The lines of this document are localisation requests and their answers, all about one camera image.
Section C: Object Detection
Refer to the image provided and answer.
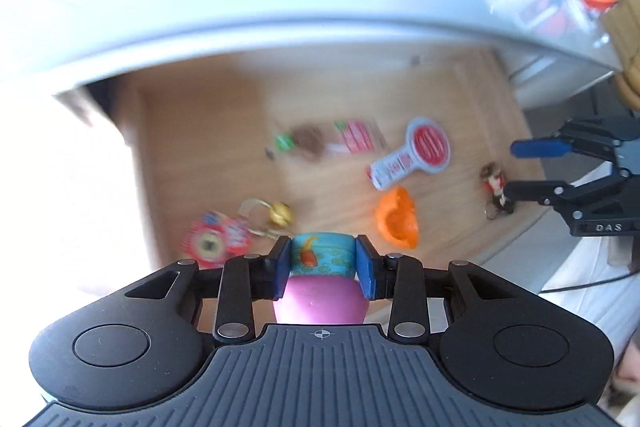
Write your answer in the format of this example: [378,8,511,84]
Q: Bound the pink teal egg toy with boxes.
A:
[273,232,369,325]

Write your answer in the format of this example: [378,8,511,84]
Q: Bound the wooden drawer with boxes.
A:
[58,48,544,268]

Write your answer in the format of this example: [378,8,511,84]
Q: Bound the red yellow round charm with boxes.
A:
[180,211,252,269]

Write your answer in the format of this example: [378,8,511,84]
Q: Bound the orange pumpkin half shell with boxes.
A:
[374,186,420,249]

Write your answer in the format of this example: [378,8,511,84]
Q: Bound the round red white package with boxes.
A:
[368,117,451,191]

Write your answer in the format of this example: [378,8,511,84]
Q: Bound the red white snack packet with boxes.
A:
[265,118,386,162]

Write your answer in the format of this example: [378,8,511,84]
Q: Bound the small figure keychain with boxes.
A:
[480,161,515,221]

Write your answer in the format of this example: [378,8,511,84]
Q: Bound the gold bell keychain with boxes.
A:
[238,198,295,239]

